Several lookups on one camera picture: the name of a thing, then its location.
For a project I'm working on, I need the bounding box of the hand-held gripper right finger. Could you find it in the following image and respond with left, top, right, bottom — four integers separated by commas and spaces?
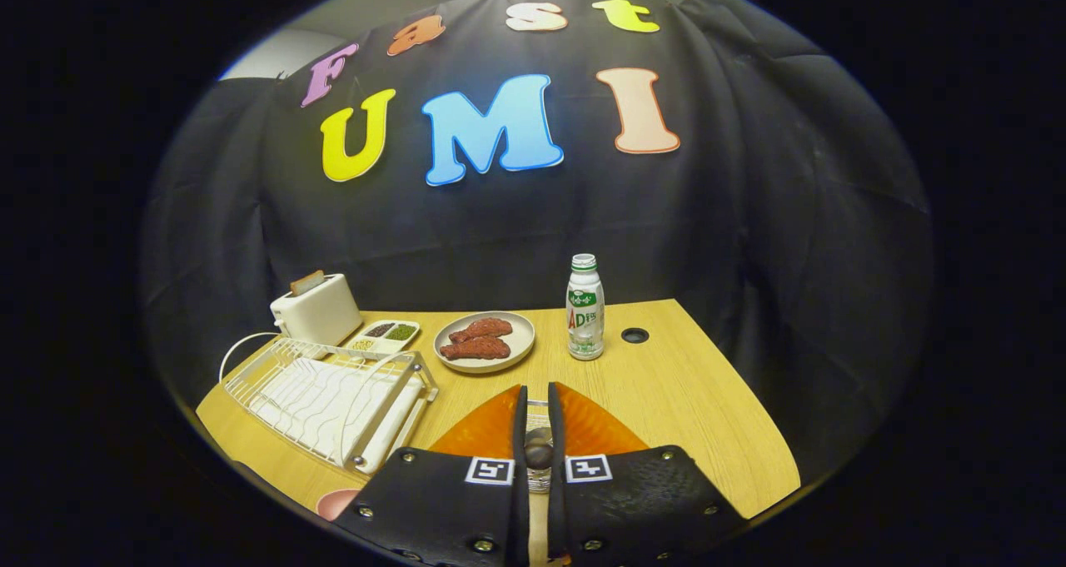
547, 381, 750, 567

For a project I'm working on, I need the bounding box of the white wire dish rack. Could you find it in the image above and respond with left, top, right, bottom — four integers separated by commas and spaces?
222, 336, 440, 476

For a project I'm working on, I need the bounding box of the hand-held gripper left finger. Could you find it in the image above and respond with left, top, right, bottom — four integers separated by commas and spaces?
331, 384, 531, 567

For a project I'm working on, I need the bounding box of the white toaster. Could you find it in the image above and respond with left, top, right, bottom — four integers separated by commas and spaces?
270, 273, 365, 348

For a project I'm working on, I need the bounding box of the white divided seasoning tray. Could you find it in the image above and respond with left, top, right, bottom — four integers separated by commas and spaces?
345, 319, 421, 356

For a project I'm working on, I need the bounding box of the metal wire basket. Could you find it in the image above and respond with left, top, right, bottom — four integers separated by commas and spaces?
528, 399, 552, 495

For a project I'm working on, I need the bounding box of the dark-handled metal spoon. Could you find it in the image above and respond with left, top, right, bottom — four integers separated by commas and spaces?
523, 425, 555, 471

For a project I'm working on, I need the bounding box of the white green-label bottle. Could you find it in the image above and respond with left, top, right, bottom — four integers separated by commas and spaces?
566, 253, 605, 361

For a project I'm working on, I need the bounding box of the white power cable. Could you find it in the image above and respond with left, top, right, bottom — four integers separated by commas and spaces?
218, 331, 282, 383

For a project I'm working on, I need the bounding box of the beige plate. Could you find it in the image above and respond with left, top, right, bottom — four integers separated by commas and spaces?
433, 311, 536, 375

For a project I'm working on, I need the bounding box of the pink plate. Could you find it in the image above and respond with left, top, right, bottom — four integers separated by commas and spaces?
316, 488, 364, 523

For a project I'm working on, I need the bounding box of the black backdrop cloth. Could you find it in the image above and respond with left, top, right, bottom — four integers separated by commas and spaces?
137, 0, 934, 485

